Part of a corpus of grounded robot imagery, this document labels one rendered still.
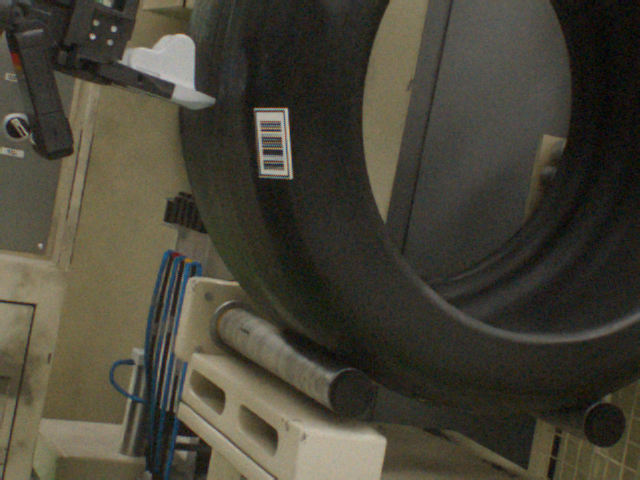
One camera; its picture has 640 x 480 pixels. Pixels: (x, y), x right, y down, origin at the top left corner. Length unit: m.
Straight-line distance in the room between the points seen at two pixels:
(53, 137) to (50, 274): 0.70
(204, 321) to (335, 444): 0.35
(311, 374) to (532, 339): 0.21
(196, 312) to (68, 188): 0.42
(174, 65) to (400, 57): 0.48
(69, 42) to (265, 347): 0.40
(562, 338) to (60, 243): 0.84
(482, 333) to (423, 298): 0.07
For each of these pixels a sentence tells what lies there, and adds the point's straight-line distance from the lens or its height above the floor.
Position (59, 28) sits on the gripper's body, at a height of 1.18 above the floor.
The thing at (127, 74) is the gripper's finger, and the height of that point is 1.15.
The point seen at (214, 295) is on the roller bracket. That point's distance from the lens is 1.54.
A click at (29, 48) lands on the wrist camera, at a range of 1.19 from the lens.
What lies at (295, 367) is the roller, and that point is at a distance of 1.31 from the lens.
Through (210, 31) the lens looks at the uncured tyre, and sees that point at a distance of 1.28.
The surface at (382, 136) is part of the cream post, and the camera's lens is 1.62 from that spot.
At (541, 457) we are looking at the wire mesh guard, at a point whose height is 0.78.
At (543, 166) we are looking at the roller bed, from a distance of 1.87.
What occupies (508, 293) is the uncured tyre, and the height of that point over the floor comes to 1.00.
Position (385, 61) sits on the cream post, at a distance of 1.62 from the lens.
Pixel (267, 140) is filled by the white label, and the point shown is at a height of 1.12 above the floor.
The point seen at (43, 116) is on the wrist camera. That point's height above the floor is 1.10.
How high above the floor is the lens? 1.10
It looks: 3 degrees down
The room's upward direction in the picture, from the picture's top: 11 degrees clockwise
